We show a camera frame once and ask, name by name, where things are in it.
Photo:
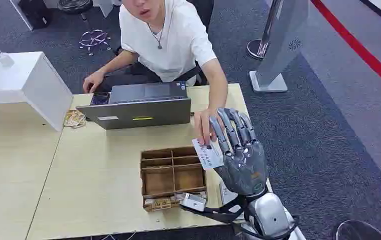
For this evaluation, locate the grey kiosk stand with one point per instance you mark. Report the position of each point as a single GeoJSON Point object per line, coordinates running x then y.
{"type": "Point", "coordinates": [281, 46]}

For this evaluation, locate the black stool with chrome base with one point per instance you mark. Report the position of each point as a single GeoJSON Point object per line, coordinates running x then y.
{"type": "Point", "coordinates": [88, 33]}

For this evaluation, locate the red barrier belt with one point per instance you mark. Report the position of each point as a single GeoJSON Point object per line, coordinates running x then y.
{"type": "Point", "coordinates": [359, 49]}

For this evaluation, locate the brown card stack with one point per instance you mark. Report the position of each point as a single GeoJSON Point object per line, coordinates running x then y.
{"type": "Point", "coordinates": [160, 203]}

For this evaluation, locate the black bin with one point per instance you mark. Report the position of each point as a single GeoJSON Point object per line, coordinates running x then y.
{"type": "Point", "coordinates": [36, 13]}

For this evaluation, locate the person's left hand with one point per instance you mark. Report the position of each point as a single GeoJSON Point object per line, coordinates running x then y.
{"type": "Point", "coordinates": [203, 124]}

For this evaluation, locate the white printed ID card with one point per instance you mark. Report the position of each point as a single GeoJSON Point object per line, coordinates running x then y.
{"type": "Point", "coordinates": [207, 156]}

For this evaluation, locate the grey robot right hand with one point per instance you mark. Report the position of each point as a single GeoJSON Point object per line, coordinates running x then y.
{"type": "Point", "coordinates": [245, 169]}

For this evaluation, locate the grey laptop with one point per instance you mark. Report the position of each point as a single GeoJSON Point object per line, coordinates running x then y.
{"type": "Point", "coordinates": [137, 112]}

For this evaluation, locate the chrome stanchion post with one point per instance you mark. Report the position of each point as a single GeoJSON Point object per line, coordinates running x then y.
{"type": "Point", "coordinates": [266, 30]}

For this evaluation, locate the wooden compartment box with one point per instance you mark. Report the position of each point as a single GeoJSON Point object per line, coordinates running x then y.
{"type": "Point", "coordinates": [159, 180]}

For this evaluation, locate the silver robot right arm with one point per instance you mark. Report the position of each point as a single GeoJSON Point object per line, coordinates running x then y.
{"type": "Point", "coordinates": [270, 215]}

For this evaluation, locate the white paper sheet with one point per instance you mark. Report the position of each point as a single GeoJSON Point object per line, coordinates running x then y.
{"type": "Point", "coordinates": [227, 197]}

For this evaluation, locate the person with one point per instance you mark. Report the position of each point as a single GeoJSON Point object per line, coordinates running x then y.
{"type": "Point", "coordinates": [170, 39]}

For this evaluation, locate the black office chair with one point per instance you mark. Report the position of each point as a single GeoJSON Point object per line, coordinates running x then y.
{"type": "Point", "coordinates": [203, 13]}

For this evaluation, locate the person's right hand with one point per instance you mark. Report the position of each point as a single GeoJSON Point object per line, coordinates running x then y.
{"type": "Point", "coordinates": [92, 81]}

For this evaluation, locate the white desk cabinet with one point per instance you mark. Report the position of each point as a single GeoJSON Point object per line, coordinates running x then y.
{"type": "Point", "coordinates": [15, 81]}

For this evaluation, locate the small white adapter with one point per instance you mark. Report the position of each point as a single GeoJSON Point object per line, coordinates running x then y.
{"type": "Point", "coordinates": [5, 59]}

